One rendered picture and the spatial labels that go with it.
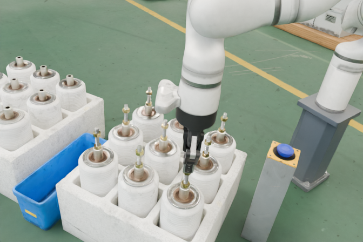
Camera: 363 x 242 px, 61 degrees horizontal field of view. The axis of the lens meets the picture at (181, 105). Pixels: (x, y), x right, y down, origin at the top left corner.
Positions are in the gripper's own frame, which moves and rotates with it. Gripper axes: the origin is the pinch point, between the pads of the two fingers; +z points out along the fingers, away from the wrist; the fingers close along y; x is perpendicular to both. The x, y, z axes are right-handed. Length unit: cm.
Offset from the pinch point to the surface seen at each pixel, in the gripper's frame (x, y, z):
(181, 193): 0.6, -1.0, 8.4
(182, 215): 0.0, -4.8, 11.0
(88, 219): 22.7, 1.7, 23.8
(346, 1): -117, 194, 3
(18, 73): 60, 49, 11
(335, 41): -112, 178, 29
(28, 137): 45, 22, 16
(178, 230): 0.5, -4.7, 16.1
